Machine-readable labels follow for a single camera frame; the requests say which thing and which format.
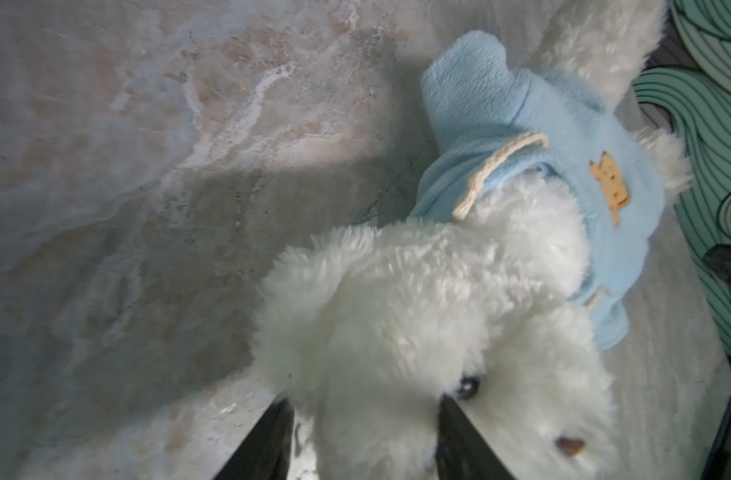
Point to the white teddy bear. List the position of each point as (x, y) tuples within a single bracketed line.
[(367, 330)]

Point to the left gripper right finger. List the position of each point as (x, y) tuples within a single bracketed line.
[(462, 453)]

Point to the light blue fleece hoodie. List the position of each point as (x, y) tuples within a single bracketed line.
[(477, 105)]

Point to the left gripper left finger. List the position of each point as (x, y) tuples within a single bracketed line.
[(265, 454)]

